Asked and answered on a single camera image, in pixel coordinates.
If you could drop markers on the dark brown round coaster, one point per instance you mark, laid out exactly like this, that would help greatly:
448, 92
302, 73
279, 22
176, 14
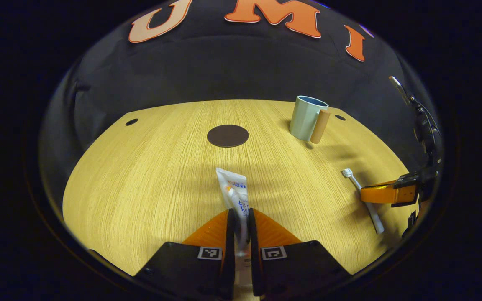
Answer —
227, 136

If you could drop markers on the pale blue toothbrush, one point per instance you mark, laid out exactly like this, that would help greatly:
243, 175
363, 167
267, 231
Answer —
375, 219

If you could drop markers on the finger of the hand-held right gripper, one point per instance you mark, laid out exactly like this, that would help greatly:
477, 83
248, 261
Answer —
379, 194

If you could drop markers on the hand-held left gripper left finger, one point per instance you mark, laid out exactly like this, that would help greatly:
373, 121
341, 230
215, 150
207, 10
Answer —
229, 271

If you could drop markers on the black backdrop cloth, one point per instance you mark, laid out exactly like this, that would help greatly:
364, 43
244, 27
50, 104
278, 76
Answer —
224, 71

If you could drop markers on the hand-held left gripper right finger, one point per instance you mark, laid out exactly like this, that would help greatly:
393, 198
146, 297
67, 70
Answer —
255, 271

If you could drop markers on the white toothpaste tube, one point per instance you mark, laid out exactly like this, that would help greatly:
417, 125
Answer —
234, 188

